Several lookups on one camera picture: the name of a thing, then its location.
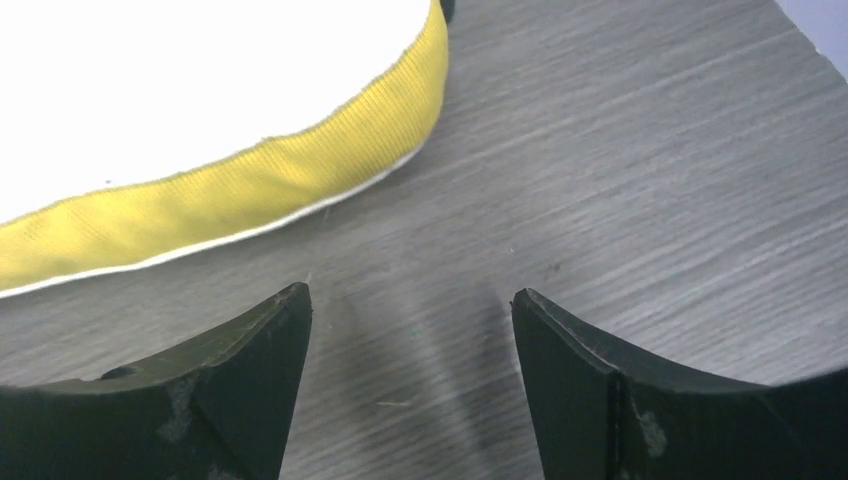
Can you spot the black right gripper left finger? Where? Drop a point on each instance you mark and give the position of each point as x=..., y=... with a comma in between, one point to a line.
x=216, y=406

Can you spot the black music stand tripod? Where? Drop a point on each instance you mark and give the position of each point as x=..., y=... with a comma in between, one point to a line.
x=448, y=9

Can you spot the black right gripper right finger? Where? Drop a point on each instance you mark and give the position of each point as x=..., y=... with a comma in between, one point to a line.
x=605, y=409

